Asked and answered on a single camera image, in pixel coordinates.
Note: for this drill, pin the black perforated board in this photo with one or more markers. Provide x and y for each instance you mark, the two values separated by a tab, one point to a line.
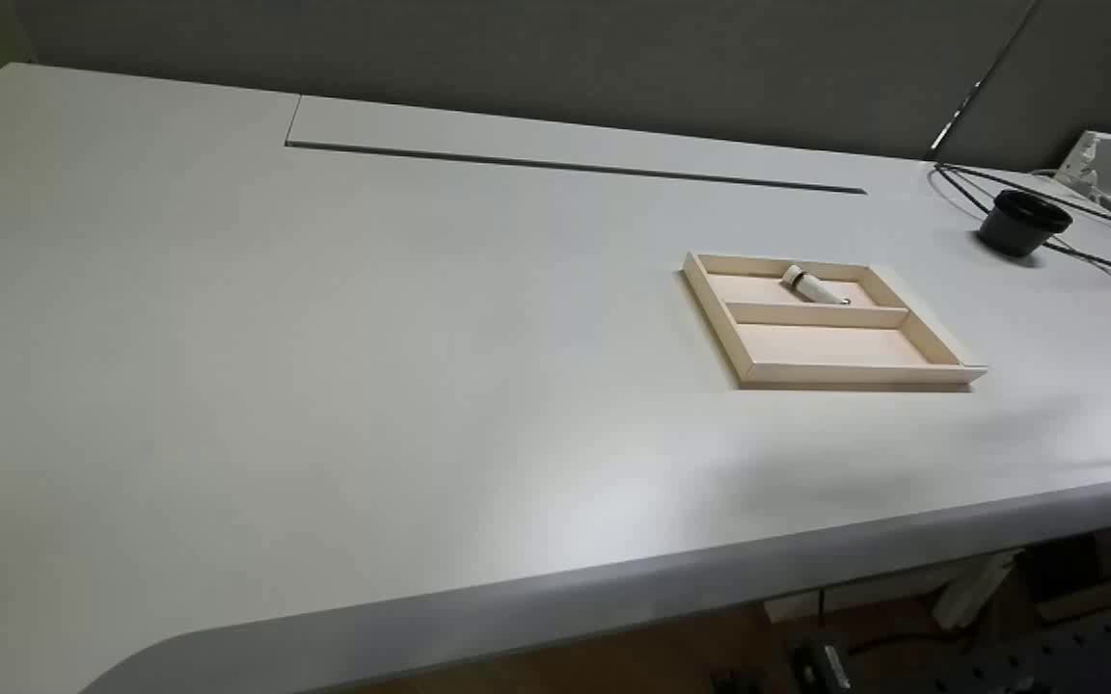
1079	655

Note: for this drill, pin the grey fabric partition wall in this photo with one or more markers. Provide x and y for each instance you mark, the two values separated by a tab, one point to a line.
581	58

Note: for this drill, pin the light wooden two-compartment tray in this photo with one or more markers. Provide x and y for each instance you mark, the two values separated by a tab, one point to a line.
828	347

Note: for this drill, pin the small white cylinder dark cap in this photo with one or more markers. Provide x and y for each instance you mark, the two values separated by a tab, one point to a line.
814	285

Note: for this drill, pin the thin dark slanted rod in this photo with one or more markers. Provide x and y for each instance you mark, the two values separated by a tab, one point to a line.
986	77

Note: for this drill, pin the black round device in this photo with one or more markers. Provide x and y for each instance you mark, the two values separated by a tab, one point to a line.
1021	225

